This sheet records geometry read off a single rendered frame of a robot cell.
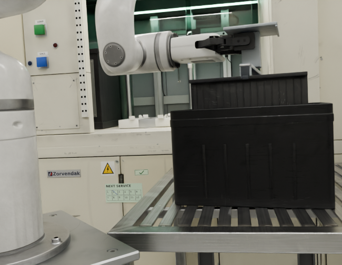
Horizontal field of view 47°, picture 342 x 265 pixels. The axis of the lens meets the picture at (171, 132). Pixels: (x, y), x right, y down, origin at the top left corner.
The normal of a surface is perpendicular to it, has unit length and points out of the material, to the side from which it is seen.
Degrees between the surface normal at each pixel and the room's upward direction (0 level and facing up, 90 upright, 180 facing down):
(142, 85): 90
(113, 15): 81
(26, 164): 90
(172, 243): 90
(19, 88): 89
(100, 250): 0
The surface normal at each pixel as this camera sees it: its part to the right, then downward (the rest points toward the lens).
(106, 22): -0.44, 0.04
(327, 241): -0.16, 0.07
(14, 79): 0.86, -0.07
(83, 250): -0.05, -1.00
